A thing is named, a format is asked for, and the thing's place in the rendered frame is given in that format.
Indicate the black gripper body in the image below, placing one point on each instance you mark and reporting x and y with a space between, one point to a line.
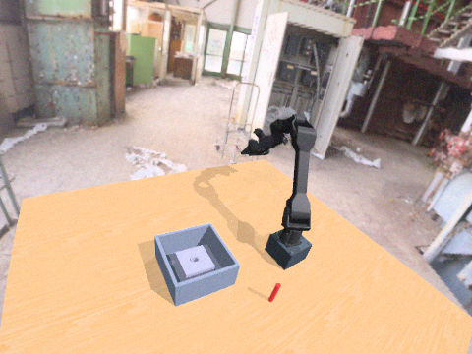
264 145

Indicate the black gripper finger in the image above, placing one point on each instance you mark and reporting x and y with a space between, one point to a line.
257 153
247 150

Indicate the red peg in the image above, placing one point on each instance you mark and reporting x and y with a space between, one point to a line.
274 292

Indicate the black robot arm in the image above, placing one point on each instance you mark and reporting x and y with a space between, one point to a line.
296 216

